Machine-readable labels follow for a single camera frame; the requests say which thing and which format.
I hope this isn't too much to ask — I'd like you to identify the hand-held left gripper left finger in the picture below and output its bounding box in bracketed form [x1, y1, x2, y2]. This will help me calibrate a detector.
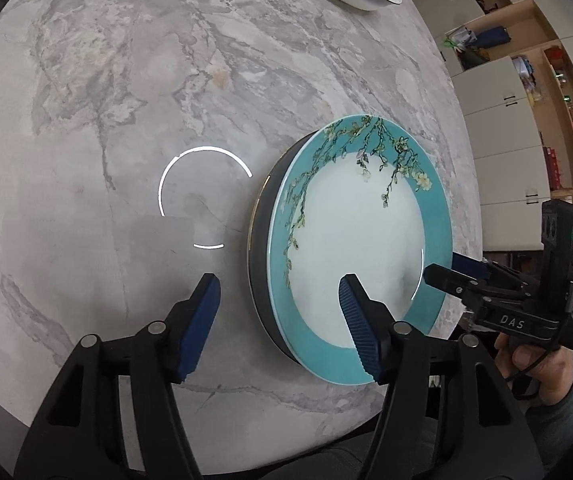
[13, 272, 222, 480]

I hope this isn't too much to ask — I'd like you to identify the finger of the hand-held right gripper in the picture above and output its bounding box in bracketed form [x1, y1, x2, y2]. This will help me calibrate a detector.
[424, 262, 497, 311]
[451, 251, 542, 291]

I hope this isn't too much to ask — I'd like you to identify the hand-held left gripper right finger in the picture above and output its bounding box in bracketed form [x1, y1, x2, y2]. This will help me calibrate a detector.
[338, 273, 547, 480]

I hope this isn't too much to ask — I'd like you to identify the teal floral plate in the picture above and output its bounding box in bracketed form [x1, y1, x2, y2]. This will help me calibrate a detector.
[266, 114, 453, 387]

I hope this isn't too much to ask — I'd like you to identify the grey gradient plate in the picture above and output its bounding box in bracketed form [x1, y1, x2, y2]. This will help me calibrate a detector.
[247, 132, 317, 361]

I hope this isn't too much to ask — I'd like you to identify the person's right forearm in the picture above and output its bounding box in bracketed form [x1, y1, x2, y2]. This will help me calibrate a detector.
[519, 362, 573, 480]

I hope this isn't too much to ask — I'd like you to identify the person's right hand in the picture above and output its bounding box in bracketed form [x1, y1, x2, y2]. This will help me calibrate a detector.
[494, 332, 573, 407]

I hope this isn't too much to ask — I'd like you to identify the dark blue bag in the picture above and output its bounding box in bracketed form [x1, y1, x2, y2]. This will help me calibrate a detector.
[469, 26, 513, 53]

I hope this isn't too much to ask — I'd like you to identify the white shopping bag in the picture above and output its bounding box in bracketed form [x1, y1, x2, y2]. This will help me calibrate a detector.
[444, 26, 477, 56]

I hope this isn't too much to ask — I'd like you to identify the cream wall cabinet unit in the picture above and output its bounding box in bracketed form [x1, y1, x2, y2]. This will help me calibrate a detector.
[401, 0, 573, 253]

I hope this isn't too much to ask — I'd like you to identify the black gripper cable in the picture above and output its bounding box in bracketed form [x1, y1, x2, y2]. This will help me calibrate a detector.
[504, 347, 550, 402]

